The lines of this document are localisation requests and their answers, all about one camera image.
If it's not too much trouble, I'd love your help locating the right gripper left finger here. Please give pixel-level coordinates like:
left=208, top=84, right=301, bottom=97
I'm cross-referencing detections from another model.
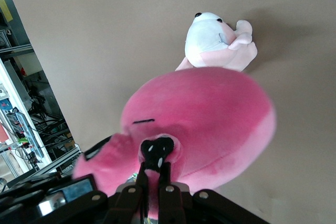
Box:
left=103, top=162, right=148, bottom=224

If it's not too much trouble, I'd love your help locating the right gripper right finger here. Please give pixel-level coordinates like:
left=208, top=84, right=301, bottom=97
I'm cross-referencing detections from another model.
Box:
left=156, top=162, right=187, bottom=224

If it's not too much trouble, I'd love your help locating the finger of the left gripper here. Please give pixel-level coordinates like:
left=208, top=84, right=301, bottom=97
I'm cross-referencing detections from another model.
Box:
left=82, top=135, right=114, bottom=161

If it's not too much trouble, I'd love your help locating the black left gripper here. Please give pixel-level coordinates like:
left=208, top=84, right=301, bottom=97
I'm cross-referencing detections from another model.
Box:
left=0, top=171, right=76, bottom=224

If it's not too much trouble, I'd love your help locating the pink flamingo plush toy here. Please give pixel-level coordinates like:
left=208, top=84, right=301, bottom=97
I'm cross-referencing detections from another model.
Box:
left=71, top=67, right=277, bottom=224

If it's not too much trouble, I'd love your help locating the aluminium profile beam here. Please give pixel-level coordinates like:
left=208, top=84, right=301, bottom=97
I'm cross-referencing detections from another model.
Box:
left=0, top=145, right=82, bottom=190

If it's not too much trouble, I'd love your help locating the white rack panel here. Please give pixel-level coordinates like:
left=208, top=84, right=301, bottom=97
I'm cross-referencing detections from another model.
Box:
left=0, top=58, right=53, bottom=169

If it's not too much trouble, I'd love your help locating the light pink dog plush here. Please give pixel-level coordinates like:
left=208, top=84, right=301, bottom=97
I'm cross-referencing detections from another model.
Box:
left=174, top=11, right=258, bottom=73

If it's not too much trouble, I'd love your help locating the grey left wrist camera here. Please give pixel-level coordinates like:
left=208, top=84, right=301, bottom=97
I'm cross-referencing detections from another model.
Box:
left=36, top=176, right=98, bottom=218

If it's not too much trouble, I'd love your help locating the dark metal shelf frame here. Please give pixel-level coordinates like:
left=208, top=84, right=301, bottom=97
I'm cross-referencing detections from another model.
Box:
left=0, top=0, right=34, bottom=61

